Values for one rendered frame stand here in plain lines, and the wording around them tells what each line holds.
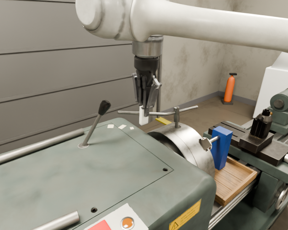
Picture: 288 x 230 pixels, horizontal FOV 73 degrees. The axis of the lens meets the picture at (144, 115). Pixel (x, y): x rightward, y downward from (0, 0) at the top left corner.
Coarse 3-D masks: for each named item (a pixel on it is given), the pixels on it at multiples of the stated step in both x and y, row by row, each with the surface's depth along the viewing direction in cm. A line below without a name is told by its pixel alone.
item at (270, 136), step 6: (240, 138) 111; (246, 138) 110; (252, 138) 111; (258, 138) 111; (264, 138) 111; (270, 138) 113; (240, 144) 112; (246, 144) 109; (252, 144) 106; (258, 144) 105; (264, 144) 110; (252, 150) 107; (258, 150) 107
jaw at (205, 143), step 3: (198, 141) 74; (201, 141) 74; (204, 141) 77; (207, 141) 77; (201, 144) 74; (204, 144) 74; (207, 144) 77; (210, 144) 77; (204, 147) 74; (207, 147) 74; (204, 150) 73
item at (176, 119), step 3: (174, 108) 75; (177, 108) 74; (177, 111) 75; (174, 114) 76; (177, 114) 75; (174, 117) 76; (177, 117) 76; (174, 120) 77; (177, 120) 76; (177, 123) 77; (177, 126) 78
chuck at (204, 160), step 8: (160, 128) 80; (168, 128) 78; (184, 128) 77; (184, 136) 73; (192, 136) 74; (200, 136) 75; (192, 144) 71; (192, 152) 69; (200, 152) 71; (208, 152) 73; (200, 160) 70; (208, 160) 72; (200, 168) 69; (208, 168) 71
